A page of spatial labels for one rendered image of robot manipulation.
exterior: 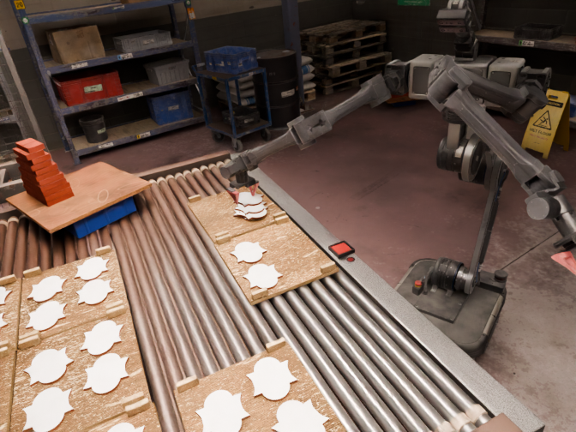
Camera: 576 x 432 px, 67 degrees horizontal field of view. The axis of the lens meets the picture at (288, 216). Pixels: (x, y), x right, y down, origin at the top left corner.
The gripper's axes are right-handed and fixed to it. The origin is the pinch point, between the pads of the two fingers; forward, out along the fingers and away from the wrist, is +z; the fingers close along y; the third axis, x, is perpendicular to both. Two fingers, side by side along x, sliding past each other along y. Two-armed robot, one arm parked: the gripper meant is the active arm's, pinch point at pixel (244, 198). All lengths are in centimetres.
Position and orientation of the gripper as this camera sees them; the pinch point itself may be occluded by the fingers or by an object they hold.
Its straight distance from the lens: 202.6
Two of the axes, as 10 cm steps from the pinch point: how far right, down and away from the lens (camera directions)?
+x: 7.1, 3.2, -6.3
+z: 0.7, 8.5, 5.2
